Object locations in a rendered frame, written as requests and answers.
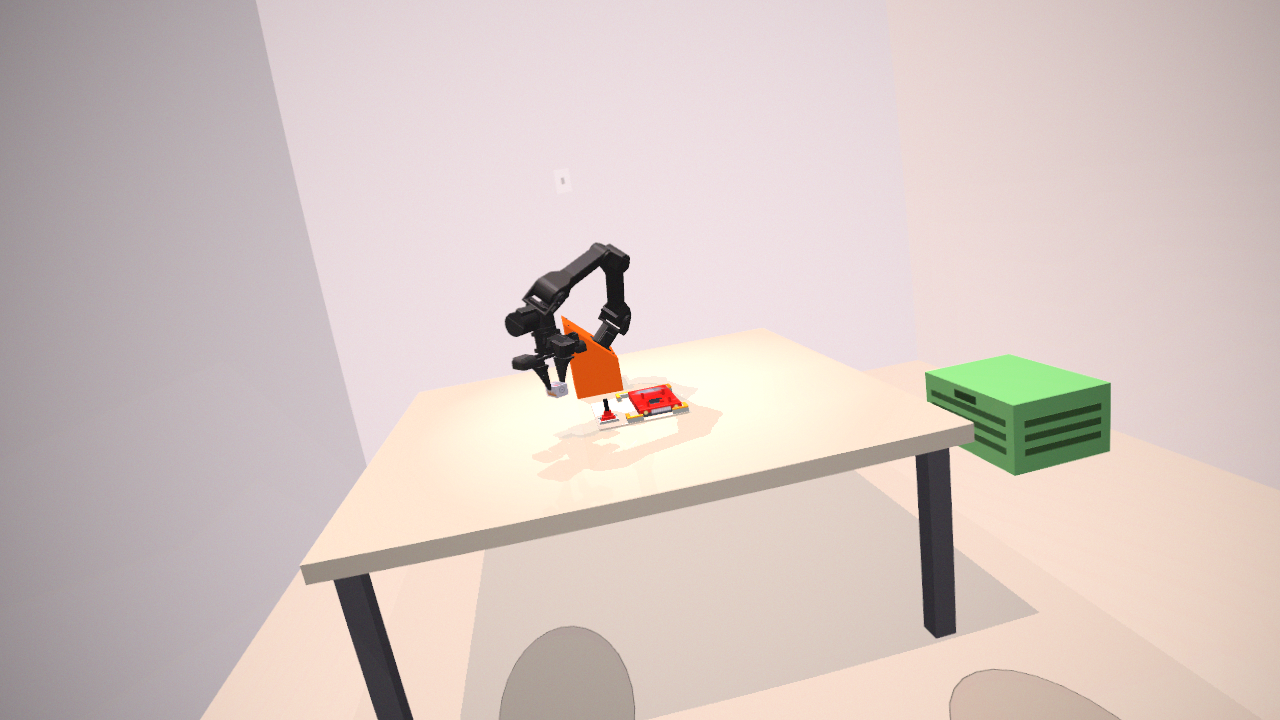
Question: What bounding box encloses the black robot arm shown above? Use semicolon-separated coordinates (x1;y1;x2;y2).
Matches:
506;242;631;357

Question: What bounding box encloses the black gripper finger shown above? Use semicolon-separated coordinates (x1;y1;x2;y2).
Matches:
532;364;550;391
553;356;575;382

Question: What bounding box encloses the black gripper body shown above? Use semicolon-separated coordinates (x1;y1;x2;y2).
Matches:
511;325;588;372

